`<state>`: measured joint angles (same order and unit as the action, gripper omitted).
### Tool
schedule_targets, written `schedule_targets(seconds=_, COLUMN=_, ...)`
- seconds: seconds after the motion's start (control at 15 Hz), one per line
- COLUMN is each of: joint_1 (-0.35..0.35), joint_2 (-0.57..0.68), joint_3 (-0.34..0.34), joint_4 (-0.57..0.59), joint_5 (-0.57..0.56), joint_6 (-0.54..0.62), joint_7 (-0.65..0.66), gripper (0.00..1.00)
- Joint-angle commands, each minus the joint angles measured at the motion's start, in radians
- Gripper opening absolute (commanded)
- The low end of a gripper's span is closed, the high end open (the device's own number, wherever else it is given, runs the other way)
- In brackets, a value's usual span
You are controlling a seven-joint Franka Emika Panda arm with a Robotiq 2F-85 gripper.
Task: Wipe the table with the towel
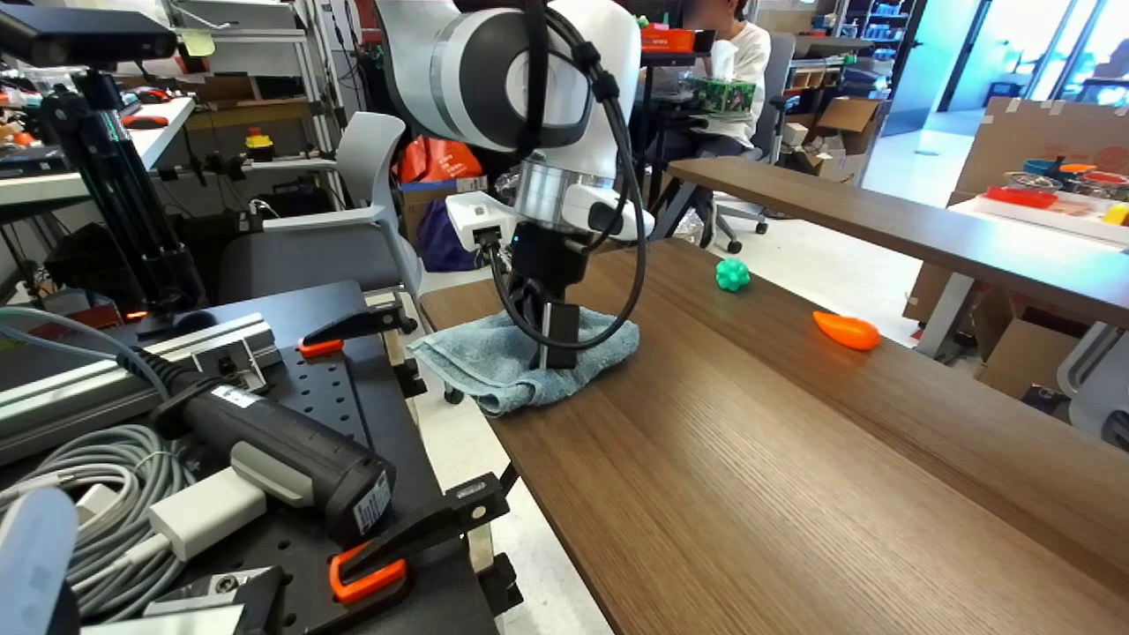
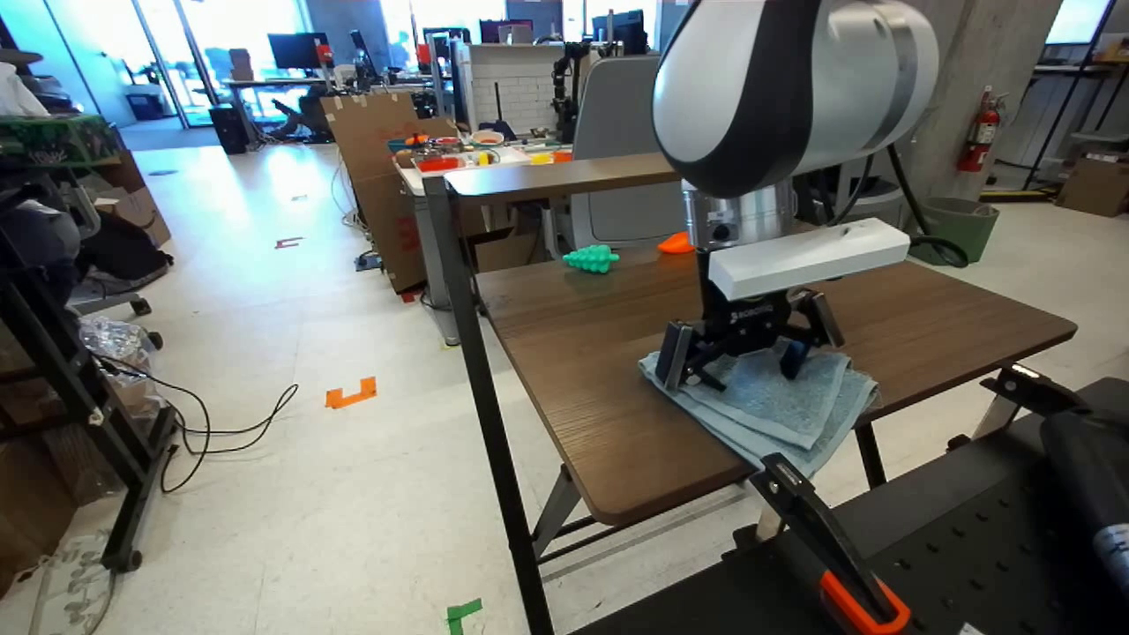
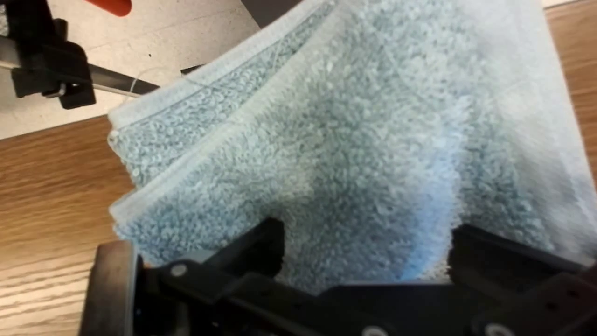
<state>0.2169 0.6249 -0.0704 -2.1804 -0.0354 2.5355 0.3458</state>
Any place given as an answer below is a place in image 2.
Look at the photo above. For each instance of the small dark monitor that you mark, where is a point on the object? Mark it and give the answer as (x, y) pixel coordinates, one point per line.
(297, 49)

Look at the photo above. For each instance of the yellow toy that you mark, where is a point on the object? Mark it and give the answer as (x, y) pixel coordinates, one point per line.
(541, 156)

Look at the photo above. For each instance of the light blue towel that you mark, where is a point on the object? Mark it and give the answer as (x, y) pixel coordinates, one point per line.
(777, 409)

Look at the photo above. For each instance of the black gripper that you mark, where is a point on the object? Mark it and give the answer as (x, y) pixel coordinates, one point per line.
(752, 318)

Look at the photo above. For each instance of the large brown cardboard sheets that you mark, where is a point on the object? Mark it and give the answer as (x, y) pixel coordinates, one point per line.
(374, 154)

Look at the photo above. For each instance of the red toy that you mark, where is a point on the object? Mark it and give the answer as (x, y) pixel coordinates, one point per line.
(439, 162)

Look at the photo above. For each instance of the black table frame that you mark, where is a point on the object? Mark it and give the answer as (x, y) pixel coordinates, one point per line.
(507, 471)

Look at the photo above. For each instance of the orange floor tape mark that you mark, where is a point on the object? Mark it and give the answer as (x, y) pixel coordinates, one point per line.
(350, 395)

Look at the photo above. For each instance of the black perforated base board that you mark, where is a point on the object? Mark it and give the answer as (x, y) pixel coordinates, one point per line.
(975, 552)

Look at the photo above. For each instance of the black trash bin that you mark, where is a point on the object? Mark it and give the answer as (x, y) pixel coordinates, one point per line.
(232, 128)

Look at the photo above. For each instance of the brown cardboard box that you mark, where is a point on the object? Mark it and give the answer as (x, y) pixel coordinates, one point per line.
(1095, 184)

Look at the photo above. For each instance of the dark cylinder with blue patch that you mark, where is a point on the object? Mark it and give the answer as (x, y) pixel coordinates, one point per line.
(1088, 471)

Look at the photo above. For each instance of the green plastic toy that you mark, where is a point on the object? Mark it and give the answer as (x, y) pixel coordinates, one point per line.
(591, 260)

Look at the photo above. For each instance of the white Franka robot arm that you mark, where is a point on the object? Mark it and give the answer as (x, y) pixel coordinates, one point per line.
(788, 81)

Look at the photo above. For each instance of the black metal rack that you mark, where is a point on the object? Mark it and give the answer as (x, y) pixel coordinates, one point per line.
(73, 374)

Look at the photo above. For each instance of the grey office chair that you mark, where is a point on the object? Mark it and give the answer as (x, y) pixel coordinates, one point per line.
(618, 118)

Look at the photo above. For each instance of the black metal shelf frame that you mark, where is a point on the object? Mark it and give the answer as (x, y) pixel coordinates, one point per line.
(1062, 94)

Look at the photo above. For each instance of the orange plastic toy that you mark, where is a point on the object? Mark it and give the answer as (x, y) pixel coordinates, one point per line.
(676, 245)

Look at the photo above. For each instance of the long wooden bench table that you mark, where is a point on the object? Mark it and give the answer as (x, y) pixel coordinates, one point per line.
(565, 176)

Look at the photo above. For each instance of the white desk partition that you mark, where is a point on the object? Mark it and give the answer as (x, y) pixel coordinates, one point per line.
(517, 89)

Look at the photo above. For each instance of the green storage bin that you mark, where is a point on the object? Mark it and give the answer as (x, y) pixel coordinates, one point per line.
(958, 231)

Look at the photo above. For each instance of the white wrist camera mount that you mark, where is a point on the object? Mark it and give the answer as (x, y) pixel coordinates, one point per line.
(812, 260)

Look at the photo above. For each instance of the red fire extinguisher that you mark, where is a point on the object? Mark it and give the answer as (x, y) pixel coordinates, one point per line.
(978, 135)

